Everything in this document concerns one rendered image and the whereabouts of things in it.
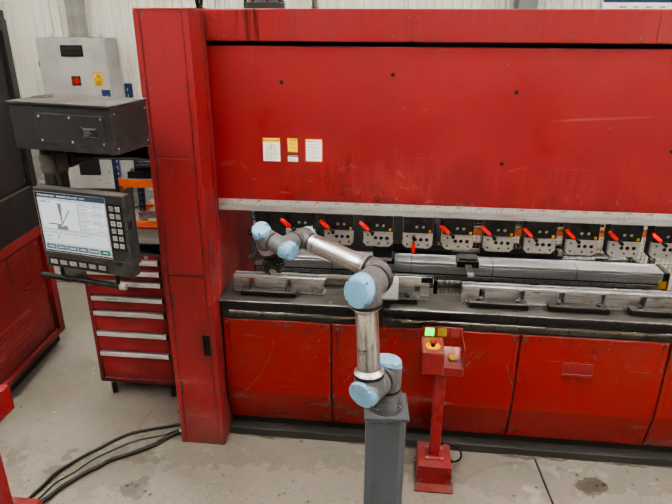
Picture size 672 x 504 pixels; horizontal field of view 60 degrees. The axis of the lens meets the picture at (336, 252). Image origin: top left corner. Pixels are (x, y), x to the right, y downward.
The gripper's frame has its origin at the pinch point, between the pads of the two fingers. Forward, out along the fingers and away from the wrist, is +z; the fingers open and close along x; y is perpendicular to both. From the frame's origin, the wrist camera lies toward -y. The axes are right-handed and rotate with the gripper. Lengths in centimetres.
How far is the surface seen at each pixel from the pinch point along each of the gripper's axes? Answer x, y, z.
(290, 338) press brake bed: -2, -4, 67
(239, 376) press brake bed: -24, -30, 86
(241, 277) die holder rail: 17, -37, 48
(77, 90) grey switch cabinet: 259, -402, 197
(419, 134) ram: 84, 43, -13
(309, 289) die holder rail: 24, -1, 55
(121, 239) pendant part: -18, -55, -30
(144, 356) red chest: -26, -99, 103
